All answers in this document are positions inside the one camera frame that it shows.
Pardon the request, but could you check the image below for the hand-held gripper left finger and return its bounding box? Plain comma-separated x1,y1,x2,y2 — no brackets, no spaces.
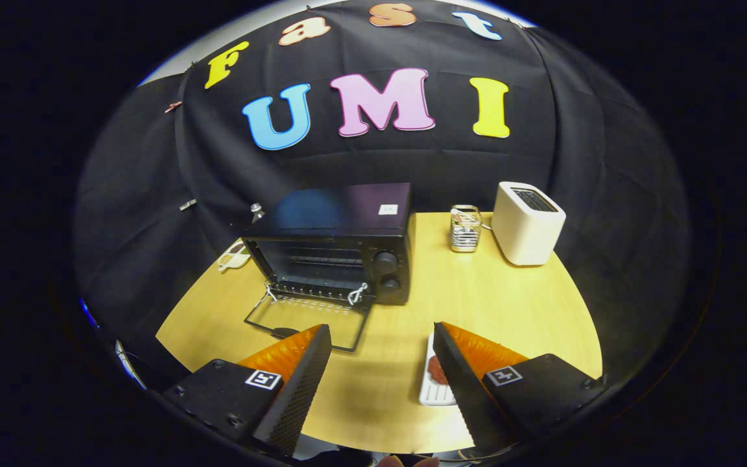
163,324,333,459

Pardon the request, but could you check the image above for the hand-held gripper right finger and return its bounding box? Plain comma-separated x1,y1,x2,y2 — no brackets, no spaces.
433,321,609,456

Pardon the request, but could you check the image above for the brown meat piece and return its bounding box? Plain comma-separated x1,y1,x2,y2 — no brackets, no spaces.
427,354,450,385

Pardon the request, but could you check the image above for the black toaster oven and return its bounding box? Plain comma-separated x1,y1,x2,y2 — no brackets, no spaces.
242,182,414,355

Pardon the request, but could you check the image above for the white bread toaster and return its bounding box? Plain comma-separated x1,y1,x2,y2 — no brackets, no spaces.
490,181,567,267

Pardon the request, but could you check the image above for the white ridged tray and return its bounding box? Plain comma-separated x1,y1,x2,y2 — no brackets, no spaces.
418,332,459,407

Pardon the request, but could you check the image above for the divided snack dish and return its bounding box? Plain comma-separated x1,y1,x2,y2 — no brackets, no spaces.
217,241,252,272

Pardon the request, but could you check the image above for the black backdrop cloth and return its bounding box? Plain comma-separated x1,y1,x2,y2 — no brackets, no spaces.
72,0,692,390

